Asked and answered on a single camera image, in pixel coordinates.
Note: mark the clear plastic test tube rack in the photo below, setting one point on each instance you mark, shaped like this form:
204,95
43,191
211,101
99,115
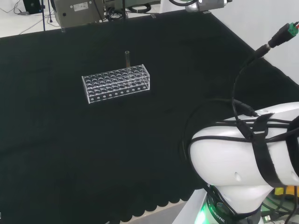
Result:
116,85

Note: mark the black tripod pole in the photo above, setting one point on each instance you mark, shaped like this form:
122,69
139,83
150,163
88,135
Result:
124,9

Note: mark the clear glass test tube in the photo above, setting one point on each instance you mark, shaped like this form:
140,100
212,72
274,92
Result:
127,58

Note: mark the yellow stop button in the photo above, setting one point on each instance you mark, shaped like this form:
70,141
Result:
288,190

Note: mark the black box device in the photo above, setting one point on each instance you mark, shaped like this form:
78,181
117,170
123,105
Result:
31,6

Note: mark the silver usb plug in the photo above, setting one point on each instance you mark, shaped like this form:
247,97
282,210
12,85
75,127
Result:
267,218

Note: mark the grey metal equipment box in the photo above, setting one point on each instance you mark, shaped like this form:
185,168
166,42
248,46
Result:
77,11

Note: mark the black bench cloth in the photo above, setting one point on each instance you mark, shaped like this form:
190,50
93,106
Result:
70,144

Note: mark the blue tripod leg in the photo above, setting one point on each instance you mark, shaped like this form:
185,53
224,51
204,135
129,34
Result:
43,16

